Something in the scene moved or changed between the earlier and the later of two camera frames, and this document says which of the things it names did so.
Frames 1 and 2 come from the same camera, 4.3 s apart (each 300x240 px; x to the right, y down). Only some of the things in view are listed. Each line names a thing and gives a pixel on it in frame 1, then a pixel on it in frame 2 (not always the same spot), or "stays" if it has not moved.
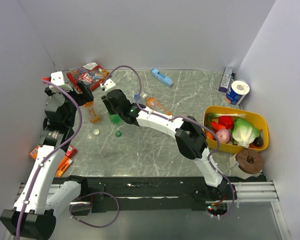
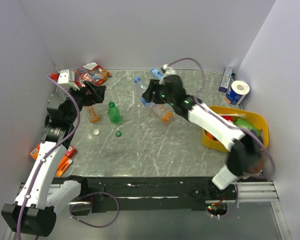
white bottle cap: (96, 132) stays
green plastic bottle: (115, 118) stays
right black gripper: (107, 105) to (154, 86)
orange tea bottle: (93, 118) stays
